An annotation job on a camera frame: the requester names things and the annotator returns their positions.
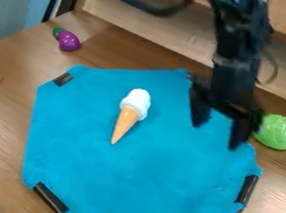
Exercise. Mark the green toy cabbage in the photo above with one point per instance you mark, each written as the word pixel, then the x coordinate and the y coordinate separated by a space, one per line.
pixel 277 132

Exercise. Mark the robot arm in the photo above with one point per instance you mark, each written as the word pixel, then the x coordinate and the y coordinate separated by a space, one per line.
pixel 239 22

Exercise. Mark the blue cloth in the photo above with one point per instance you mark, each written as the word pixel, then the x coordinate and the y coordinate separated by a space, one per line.
pixel 143 152

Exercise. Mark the toy ice cream cone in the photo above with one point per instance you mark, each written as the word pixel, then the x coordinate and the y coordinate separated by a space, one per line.
pixel 131 112

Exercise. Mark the purple toy eggplant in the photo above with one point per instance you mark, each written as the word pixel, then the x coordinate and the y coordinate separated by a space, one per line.
pixel 67 40

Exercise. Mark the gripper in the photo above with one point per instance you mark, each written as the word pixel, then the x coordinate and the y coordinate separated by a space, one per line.
pixel 233 83

